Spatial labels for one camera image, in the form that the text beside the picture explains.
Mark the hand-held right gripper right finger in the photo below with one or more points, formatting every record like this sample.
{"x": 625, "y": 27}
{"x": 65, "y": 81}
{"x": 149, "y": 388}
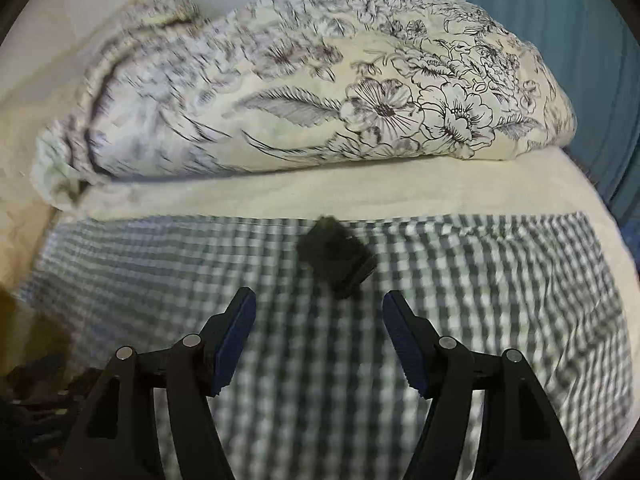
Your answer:
{"x": 407, "y": 345}

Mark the green checked cloth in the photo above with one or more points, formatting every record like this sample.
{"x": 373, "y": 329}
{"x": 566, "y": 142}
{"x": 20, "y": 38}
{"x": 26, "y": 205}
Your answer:
{"x": 320, "y": 385}

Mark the floral print duvet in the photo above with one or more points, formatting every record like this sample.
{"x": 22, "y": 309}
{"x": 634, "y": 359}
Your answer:
{"x": 300, "y": 100}

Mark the cream bed sheet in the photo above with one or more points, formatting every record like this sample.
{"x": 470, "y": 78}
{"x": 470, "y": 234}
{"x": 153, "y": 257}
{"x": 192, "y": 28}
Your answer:
{"x": 350, "y": 190}

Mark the brown cardboard box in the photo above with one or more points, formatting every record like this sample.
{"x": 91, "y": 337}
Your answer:
{"x": 30, "y": 325}

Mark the teal curtain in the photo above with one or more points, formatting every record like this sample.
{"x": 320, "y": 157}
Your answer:
{"x": 575, "y": 35}

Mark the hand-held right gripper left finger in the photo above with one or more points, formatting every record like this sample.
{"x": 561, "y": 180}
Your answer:
{"x": 235, "y": 345}

